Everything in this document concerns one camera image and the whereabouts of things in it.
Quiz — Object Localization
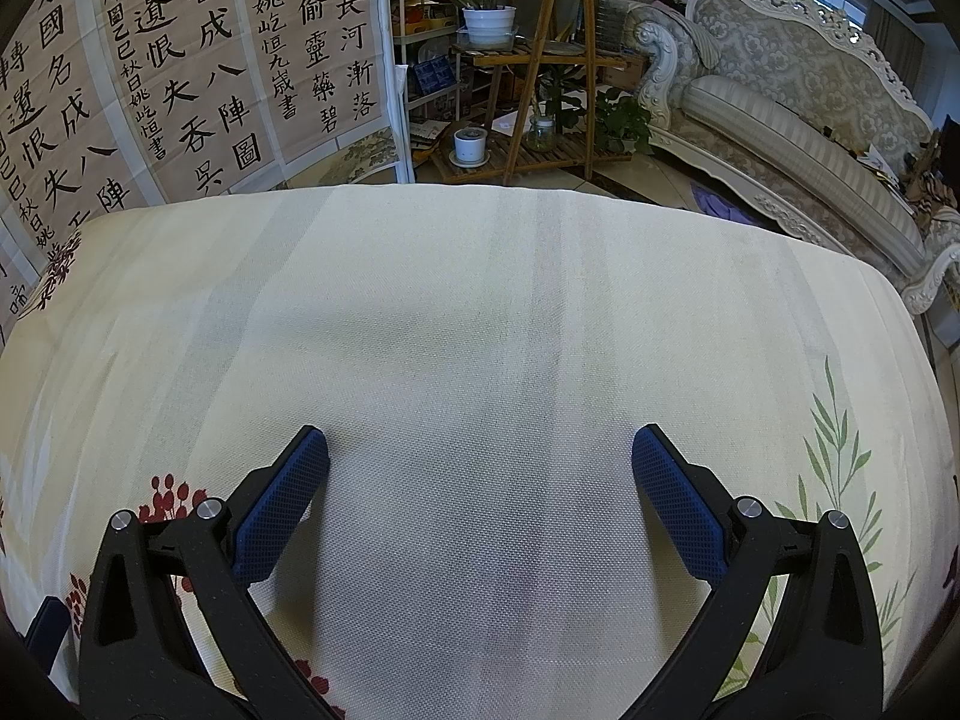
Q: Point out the small white ceramic pot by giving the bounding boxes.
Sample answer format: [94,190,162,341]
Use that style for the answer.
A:
[448,127,492,168]

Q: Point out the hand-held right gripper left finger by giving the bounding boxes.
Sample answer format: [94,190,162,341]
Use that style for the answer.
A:
[77,424,353,720]

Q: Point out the white metal shelf rack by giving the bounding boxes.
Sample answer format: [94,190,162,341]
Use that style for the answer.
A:
[390,0,462,166]

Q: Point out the scattered papers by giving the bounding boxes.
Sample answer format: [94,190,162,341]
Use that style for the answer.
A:
[855,142,912,188]

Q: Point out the small green leafy plant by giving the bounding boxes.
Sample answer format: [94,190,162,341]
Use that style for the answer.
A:
[592,90,655,158]

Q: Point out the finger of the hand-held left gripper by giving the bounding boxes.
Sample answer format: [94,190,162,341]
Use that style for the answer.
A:
[21,595,74,691]

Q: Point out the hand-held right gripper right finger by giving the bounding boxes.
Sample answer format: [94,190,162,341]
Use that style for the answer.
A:
[615,424,886,720]

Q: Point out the tiger striped plush toy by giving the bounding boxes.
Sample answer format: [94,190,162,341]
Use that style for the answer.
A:
[904,157,960,218]

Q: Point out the wooden plant stand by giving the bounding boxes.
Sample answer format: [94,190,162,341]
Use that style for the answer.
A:
[450,0,635,185]

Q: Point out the ornate white sofa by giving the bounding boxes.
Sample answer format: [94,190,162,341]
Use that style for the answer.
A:
[630,0,960,316]

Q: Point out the glass jar with plant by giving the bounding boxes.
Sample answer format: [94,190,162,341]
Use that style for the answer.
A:
[525,64,586,152]

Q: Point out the purple cloth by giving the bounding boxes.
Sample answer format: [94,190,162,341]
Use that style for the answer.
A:
[690,186,762,222]

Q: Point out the floral tablecloth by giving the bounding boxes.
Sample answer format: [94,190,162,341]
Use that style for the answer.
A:
[0,184,960,720]

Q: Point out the calligraphy folding screen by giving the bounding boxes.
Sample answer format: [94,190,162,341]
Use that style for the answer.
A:
[0,0,417,361]

